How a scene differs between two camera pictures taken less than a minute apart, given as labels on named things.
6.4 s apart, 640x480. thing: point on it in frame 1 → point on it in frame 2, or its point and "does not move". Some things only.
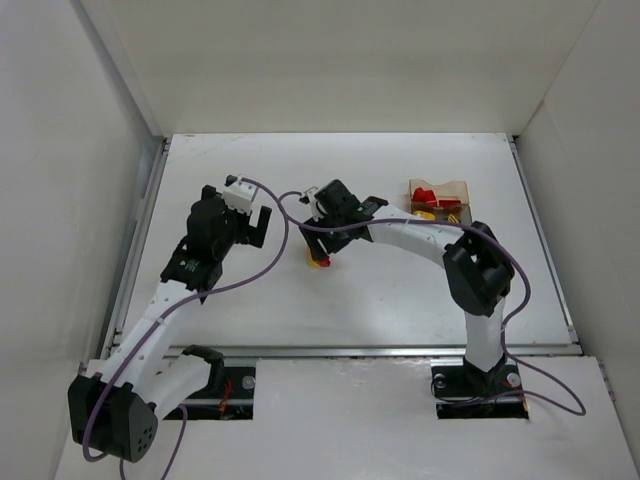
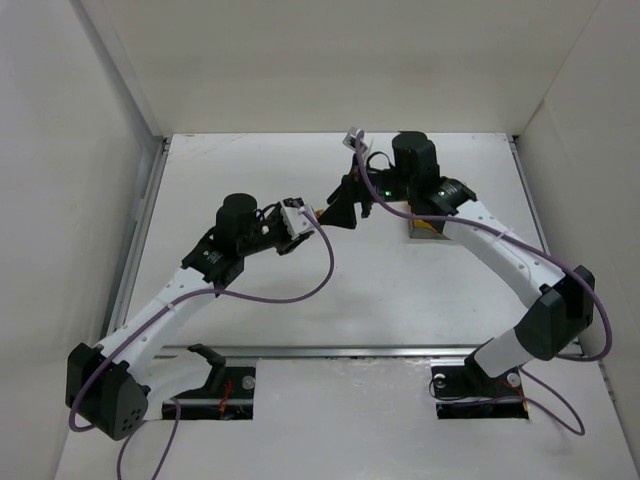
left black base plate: [234, 400] does not move
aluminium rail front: [516, 351] does not move
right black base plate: [468, 392] does not move
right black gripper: [320, 236] → [356, 201]
